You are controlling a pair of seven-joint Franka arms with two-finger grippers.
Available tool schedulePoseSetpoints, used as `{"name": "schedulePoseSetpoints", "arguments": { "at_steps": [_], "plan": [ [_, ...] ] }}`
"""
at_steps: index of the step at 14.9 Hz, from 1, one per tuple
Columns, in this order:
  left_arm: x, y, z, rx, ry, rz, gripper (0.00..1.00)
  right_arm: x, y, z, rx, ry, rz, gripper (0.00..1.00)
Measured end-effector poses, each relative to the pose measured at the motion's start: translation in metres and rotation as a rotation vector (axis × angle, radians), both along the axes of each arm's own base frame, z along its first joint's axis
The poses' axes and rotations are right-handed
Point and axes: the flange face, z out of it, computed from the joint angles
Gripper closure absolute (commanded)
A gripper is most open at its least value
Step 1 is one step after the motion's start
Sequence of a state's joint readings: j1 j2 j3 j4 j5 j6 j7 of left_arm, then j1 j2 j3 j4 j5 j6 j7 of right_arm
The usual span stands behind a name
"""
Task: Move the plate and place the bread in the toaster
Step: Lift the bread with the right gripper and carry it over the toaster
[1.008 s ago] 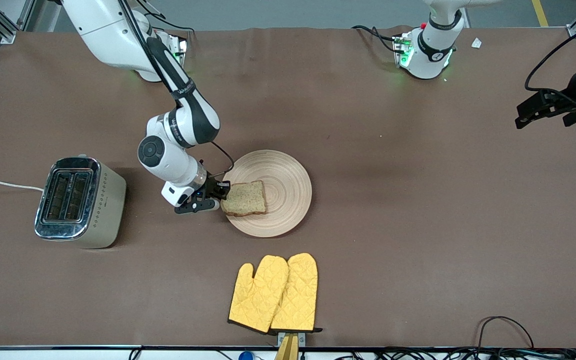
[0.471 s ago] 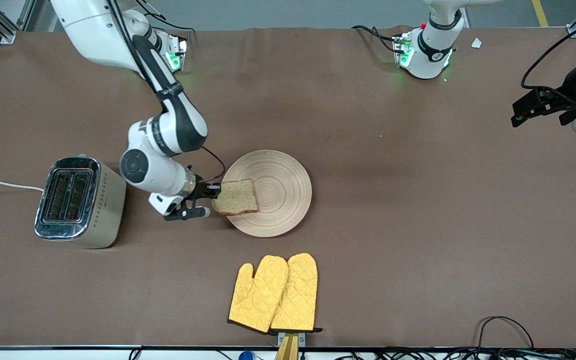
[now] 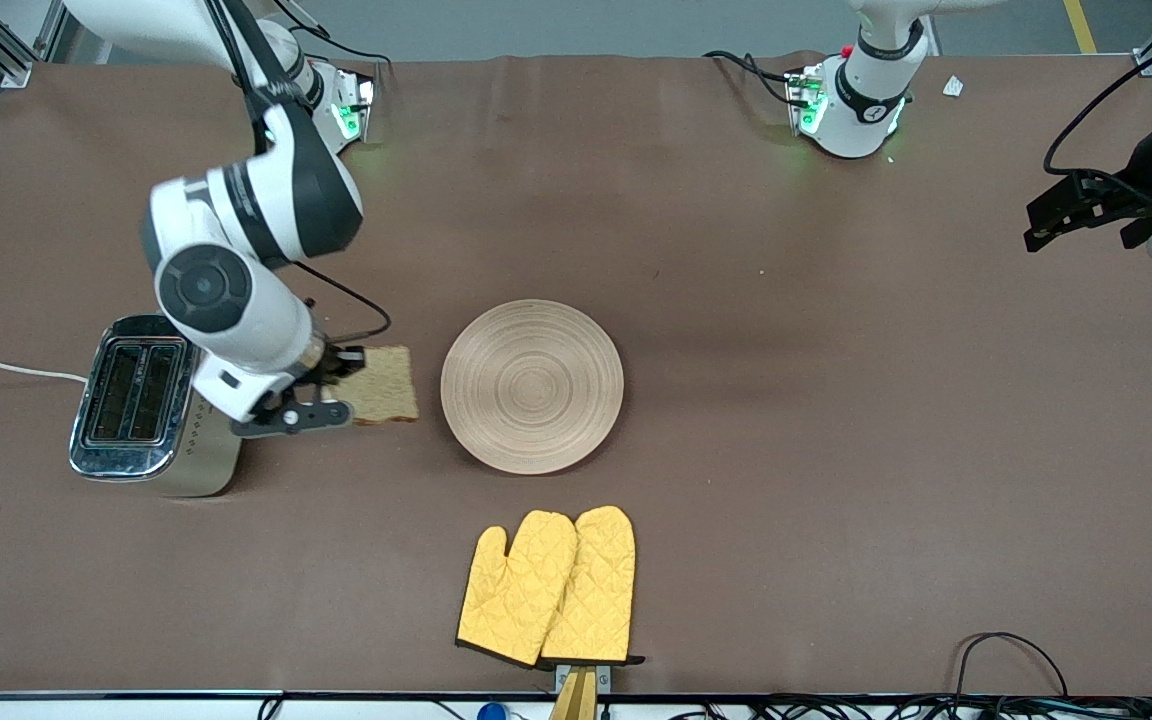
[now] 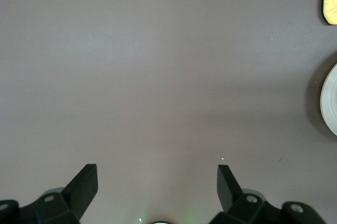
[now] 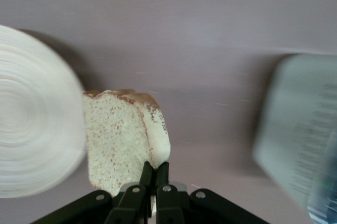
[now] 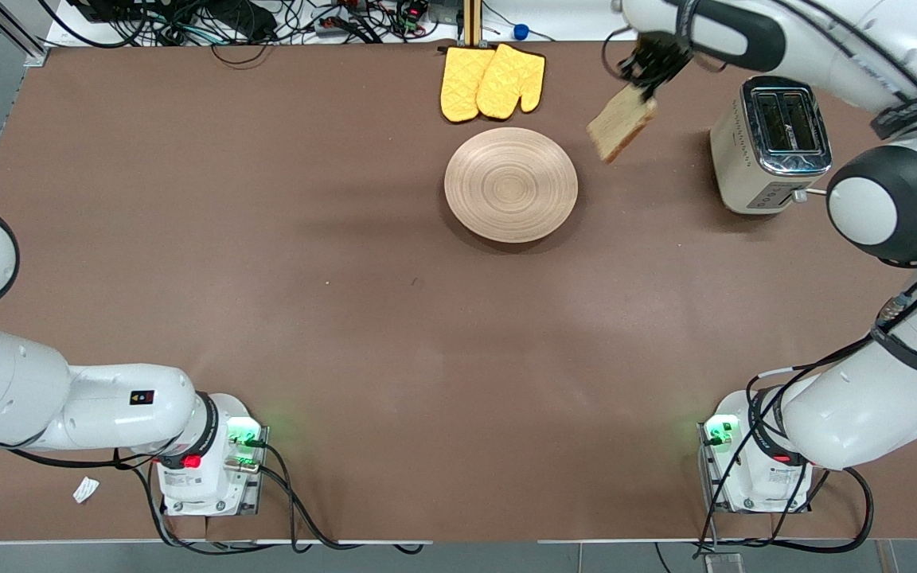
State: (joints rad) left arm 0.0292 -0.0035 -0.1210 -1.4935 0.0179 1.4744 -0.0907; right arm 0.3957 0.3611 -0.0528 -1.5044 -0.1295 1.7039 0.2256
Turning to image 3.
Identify white toaster power cord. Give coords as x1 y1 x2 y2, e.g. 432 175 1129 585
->
0 358 89 385

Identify black right arm base cable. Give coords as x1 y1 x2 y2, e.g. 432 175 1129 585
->
276 0 392 71

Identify black left arm base cable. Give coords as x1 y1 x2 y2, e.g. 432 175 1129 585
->
704 50 807 106

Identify brown table cover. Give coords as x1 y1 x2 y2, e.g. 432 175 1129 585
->
0 52 1152 698

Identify black cable bundle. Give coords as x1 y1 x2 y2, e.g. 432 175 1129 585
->
676 695 1152 720

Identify cream and chrome toaster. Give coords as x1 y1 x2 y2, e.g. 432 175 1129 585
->
69 315 243 498

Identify yellow quilted oven mitt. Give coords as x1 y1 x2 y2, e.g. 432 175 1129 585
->
539 505 645 666
456 510 579 668

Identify brown bread slice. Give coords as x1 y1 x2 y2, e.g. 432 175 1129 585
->
341 345 420 426

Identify wooden clamp with metal bracket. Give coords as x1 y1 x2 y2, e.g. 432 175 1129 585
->
548 663 612 720

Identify black looped cable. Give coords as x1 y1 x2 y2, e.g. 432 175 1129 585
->
954 632 1070 701

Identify round wooden plate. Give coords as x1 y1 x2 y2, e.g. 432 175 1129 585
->
440 299 625 475

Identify black arm base cable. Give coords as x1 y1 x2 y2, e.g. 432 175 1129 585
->
276 0 392 71
704 50 807 106

